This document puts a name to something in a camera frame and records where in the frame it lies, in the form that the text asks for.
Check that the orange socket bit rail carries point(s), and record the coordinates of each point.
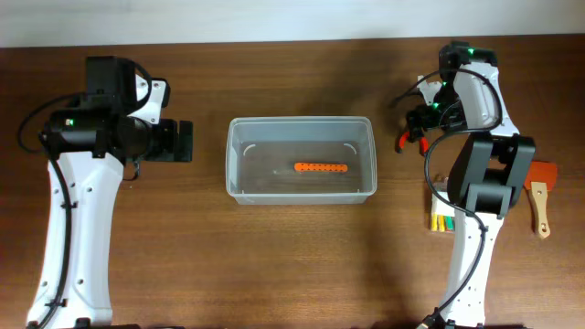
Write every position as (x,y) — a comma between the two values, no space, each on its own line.
(320,167)

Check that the clear plastic container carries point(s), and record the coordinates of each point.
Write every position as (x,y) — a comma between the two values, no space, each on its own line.
(261,152)

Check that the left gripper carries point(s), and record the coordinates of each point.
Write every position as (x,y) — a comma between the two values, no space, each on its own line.
(184,140)

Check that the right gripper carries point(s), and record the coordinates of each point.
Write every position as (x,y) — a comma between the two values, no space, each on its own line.
(419,121)

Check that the clear box coloured bits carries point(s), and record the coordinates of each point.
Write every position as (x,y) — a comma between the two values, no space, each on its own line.
(442,215)

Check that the red handled small cutters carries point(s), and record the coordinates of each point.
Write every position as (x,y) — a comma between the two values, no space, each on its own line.
(416,137)

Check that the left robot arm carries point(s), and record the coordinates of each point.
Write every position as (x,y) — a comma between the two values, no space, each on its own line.
(116,121)

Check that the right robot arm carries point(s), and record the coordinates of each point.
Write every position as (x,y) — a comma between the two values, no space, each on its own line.
(486,178)

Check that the orange scraper wooden handle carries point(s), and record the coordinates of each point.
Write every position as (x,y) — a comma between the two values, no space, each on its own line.
(540,179)

